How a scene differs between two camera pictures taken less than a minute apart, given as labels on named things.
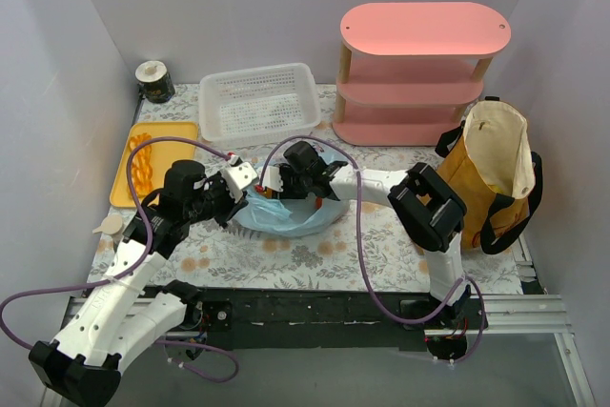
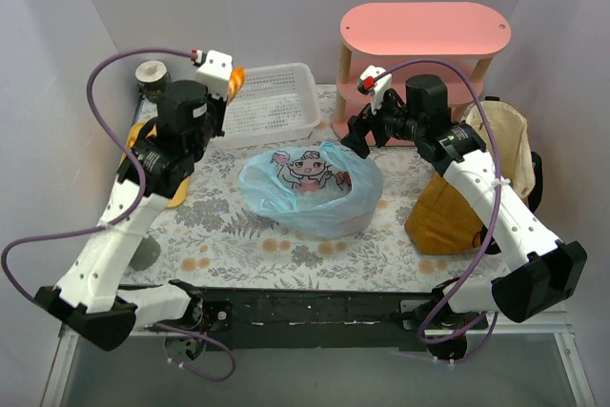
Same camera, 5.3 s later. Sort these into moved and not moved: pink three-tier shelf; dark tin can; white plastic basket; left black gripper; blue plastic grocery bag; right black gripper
Moved: blue plastic grocery bag; right black gripper; left black gripper
Not moved: dark tin can; white plastic basket; pink three-tier shelf
